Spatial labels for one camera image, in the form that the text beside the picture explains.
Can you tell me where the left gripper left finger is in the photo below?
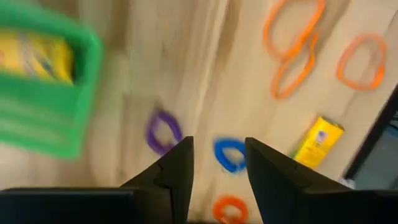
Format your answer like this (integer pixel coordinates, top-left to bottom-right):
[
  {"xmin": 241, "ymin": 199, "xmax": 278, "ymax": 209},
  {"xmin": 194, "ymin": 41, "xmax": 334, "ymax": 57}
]
[{"xmin": 120, "ymin": 136, "xmax": 195, "ymax": 224}]

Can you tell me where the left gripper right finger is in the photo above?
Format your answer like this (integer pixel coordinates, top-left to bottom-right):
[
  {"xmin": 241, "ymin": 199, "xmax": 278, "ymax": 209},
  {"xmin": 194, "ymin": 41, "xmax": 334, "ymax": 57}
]
[{"xmin": 244, "ymin": 137, "xmax": 352, "ymax": 224}]

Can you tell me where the red coil band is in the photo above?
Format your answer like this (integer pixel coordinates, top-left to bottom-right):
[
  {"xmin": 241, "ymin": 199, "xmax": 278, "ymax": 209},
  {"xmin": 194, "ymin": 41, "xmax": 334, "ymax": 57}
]
[{"xmin": 212, "ymin": 195, "xmax": 249, "ymax": 224}]

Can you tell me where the purple coil band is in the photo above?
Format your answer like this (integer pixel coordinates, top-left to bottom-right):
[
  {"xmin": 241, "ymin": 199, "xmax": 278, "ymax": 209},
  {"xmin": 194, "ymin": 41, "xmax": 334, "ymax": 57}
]
[{"xmin": 145, "ymin": 108, "xmax": 183, "ymax": 156}]

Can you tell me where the yellow crayon box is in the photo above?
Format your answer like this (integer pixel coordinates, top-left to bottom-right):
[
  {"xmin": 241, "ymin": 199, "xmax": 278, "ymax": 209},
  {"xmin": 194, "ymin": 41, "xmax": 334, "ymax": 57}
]
[
  {"xmin": 0, "ymin": 27, "xmax": 75, "ymax": 85},
  {"xmin": 292, "ymin": 115, "xmax": 345, "ymax": 169}
]

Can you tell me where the blue coil band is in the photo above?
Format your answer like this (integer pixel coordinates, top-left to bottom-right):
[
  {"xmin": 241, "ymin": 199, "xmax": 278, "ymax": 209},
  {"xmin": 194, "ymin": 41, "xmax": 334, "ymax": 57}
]
[{"xmin": 213, "ymin": 138, "xmax": 248, "ymax": 174}]

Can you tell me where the orange rubber band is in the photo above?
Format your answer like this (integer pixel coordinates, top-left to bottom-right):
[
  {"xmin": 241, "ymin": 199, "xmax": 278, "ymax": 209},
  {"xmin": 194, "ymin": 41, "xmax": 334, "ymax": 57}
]
[
  {"xmin": 270, "ymin": 34, "xmax": 320, "ymax": 100},
  {"xmin": 336, "ymin": 33, "xmax": 388, "ymax": 91},
  {"xmin": 263, "ymin": 0, "xmax": 326, "ymax": 62}
]

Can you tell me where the green plastic basket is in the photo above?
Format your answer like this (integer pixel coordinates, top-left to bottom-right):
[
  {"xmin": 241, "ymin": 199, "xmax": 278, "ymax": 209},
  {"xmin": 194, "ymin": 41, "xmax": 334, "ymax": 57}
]
[{"xmin": 0, "ymin": 0, "xmax": 103, "ymax": 159}]

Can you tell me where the silver bracket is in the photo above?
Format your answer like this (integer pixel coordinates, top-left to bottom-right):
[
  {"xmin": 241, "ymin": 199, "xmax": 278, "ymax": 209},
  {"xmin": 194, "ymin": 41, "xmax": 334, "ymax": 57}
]
[{"xmin": 338, "ymin": 176, "xmax": 356, "ymax": 190}]

